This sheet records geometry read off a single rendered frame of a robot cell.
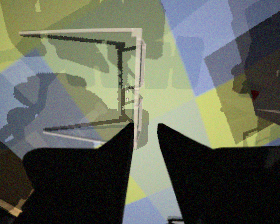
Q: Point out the black-framed clear glasses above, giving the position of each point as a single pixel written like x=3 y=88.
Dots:
x=175 y=221

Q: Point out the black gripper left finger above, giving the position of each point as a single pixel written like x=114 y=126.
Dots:
x=109 y=166

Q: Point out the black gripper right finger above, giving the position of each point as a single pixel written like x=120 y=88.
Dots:
x=196 y=171

